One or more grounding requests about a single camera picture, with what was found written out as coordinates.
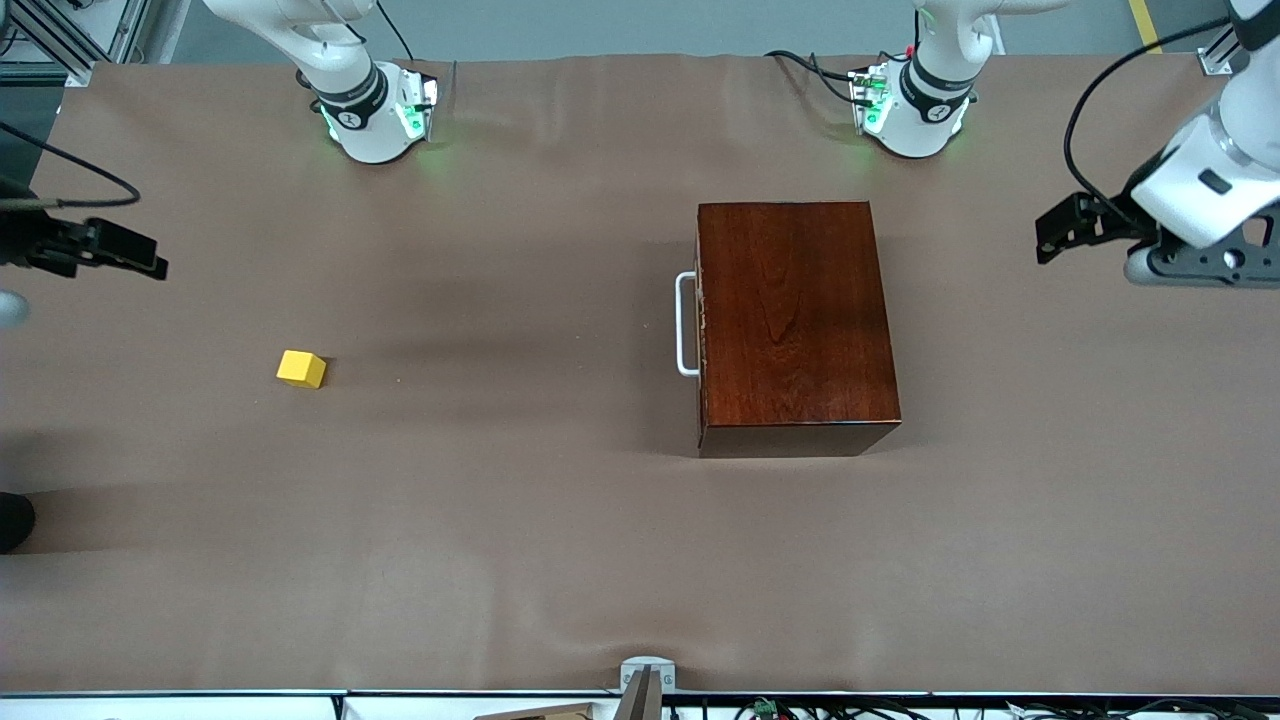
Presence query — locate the yellow cube block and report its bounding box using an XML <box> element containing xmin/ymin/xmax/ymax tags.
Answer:
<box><xmin>276</xmin><ymin>350</ymin><xmax>329</xmax><ymax>391</ymax></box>

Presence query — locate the wooden drawer with white handle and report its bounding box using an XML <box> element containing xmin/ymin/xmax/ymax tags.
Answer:
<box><xmin>676</xmin><ymin>205</ymin><xmax>710</xmax><ymax>456</ymax></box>

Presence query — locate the yellow floor tape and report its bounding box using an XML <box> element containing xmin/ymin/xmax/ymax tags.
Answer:
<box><xmin>1128</xmin><ymin>0</ymin><xmax>1167</xmax><ymax>54</ymax></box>

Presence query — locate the dark red wooden cabinet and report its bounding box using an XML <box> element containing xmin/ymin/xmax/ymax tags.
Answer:
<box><xmin>695</xmin><ymin>201</ymin><xmax>903</xmax><ymax>459</ymax></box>

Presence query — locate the black rounded object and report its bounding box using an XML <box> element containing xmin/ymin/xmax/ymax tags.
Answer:
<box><xmin>0</xmin><ymin>492</ymin><xmax>37</xmax><ymax>555</ymax></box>

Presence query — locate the brown table cloth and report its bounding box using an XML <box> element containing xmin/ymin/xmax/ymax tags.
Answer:
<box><xmin>0</xmin><ymin>52</ymin><xmax>1280</xmax><ymax>697</ymax></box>

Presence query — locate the light brown wooden board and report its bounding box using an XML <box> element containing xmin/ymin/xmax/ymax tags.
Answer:
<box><xmin>474</xmin><ymin>702</ymin><xmax>597</xmax><ymax>720</ymax></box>

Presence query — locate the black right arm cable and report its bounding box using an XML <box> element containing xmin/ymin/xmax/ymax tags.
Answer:
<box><xmin>0</xmin><ymin>119</ymin><xmax>142</xmax><ymax>210</ymax></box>

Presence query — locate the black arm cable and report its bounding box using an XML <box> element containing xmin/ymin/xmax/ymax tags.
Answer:
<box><xmin>0</xmin><ymin>119</ymin><xmax>142</xmax><ymax>210</ymax></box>
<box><xmin>1062</xmin><ymin>16</ymin><xmax>1230</xmax><ymax>227</ymax></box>

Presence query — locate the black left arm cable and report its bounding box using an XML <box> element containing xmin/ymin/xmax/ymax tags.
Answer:
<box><xmin>1062</xmin><ymin>16</ymin><xmax>1230</xmax><ymax>227</ymax></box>

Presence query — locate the aluminium frame profile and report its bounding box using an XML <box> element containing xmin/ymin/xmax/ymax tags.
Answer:
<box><xmin>0</xmin><ymin>0</ymin><xmax>153</xmax><ymax>87</ymax></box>
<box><xmin>1198</xmin><ymin>28</ymin><xmax>1243</xmax><ymax>77</ymax></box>

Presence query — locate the black left base cable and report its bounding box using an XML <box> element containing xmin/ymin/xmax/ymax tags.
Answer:
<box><xmin>764</xmin><ymin>48</ymin><xmax>863</xmax><ymax>107</ymax></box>

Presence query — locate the black base cable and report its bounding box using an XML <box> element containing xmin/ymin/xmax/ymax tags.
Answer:
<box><xmin>374</xmin><ymin>0</ymin><xmax>417</xmax><ymax>63</ymax></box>
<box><xmin>764</xmin><ymin>48</ymin><xmax>863</xmax><ymax>107</ymax></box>

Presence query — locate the black right base cable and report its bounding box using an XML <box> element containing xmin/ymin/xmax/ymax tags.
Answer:
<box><xmin>374</xmin><ymin>0</ymin><xmax>417</xmax><ymax>63</ymax></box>

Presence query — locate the black cable tangle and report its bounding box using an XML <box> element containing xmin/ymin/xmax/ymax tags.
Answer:
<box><xmin>668</xmin><ymin>696</ymin><xmax>1280</xmax><ymax>720</ymax></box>

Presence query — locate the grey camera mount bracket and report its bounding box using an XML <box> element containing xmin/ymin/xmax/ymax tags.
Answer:
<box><xmin>612</xmin><ymin>656</ymin><xmax>677</xmax><ymax>720</ymax></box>

